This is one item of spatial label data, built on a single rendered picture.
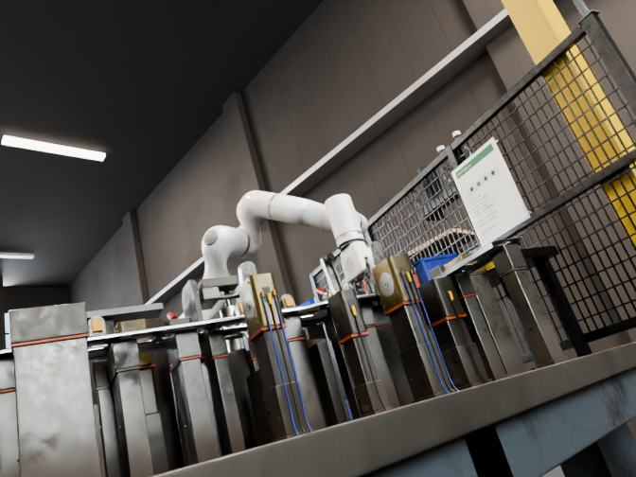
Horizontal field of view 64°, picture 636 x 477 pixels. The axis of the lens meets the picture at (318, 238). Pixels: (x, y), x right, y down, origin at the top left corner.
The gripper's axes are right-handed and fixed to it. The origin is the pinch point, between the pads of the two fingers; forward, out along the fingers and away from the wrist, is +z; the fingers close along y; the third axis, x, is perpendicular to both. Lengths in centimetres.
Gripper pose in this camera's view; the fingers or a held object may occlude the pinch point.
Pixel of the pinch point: (367, 293)
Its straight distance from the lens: 148.4
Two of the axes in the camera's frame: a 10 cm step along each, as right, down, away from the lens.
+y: 4.2, -4.4, -7.9
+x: 8.7, -0.6, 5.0
